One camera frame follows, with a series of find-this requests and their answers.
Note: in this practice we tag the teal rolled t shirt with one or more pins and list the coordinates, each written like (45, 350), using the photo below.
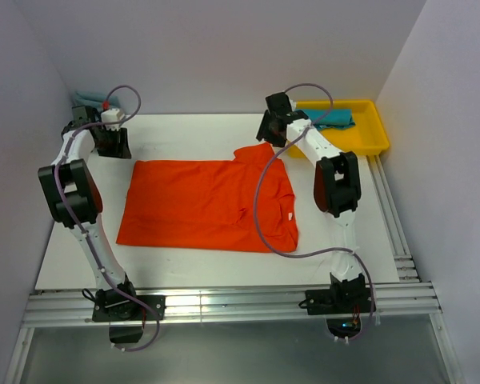
(338, 119)

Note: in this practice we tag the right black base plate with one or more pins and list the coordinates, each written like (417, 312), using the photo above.
(336, 301)

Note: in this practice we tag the aluminium front rail frame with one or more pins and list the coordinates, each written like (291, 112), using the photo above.
(68, 308)

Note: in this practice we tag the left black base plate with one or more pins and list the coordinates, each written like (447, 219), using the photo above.
(130, 311)

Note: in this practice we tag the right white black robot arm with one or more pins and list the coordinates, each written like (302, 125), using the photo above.
(336, 192)

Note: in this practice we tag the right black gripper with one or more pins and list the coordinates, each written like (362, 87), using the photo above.
(263, 132)

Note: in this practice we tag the aluminium right side rail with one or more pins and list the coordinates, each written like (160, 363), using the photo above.
(403, 259)

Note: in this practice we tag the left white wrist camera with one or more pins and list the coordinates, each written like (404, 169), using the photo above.
(113, 118)

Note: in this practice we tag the orange t shirt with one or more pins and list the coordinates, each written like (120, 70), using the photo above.
(212, 205)

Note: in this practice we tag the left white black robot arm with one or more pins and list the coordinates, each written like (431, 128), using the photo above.
(75, 202)

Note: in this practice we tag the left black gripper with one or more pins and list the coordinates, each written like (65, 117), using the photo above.
(122, 148)

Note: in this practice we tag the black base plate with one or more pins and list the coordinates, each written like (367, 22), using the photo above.
(336, 301)
(130, 311)

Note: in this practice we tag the grey-blue crumpled t shirt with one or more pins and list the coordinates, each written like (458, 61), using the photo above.
(85, 98)

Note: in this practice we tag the yellow plastic tray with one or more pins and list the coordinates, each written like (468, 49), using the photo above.
(367, 137)

